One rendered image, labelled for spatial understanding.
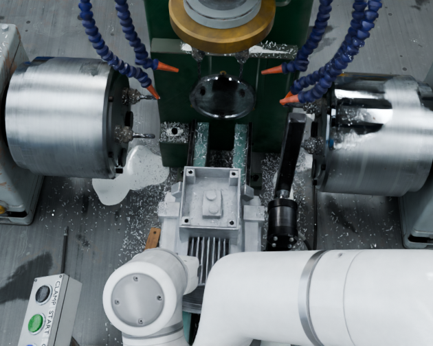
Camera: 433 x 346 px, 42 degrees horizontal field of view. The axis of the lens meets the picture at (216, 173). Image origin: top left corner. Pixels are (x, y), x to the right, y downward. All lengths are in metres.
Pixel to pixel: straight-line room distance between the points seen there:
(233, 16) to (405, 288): 0.58
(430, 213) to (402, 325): 0.78
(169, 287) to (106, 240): 0.70
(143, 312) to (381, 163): 0.60
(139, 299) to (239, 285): 0.14
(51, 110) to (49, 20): 0.73
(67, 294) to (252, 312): 0.51
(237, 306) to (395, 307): 0.16
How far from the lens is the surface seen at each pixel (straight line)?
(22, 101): 1.12
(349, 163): 1.08
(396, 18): 1.82
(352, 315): 0.48
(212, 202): 0.97
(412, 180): 1.13
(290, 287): 0.51
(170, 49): 1.17
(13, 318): 1.31
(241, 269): 0.56
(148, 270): 0.64
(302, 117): 0.93
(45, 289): 1.00
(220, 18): 0.92
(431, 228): 1.29
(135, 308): 0.65
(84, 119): 1.08
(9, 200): 1.31
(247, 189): 1.03
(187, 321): 1.11
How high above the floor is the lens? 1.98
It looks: 58 degrees down
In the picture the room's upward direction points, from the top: straight up
